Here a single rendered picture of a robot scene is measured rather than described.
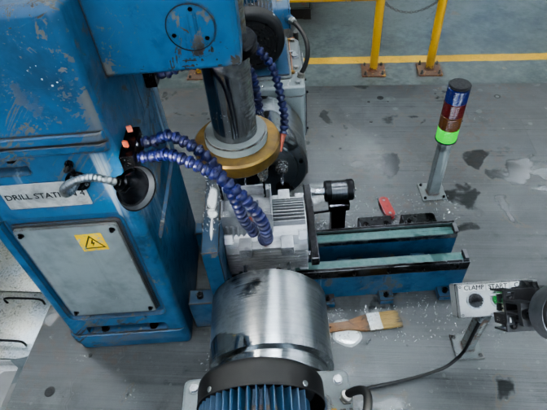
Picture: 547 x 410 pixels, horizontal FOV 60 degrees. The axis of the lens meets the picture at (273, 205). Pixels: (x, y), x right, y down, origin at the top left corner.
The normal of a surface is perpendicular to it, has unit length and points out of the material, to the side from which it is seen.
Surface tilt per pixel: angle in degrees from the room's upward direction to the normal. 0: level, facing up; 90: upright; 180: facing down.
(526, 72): 0
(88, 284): 90
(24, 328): 0
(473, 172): 0
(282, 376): 25
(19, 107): 90
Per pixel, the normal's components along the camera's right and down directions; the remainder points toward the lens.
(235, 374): -0.33, -0.63
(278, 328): 0.10, -0.68
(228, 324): -0.63, -0.51
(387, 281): 0.04, 0.73
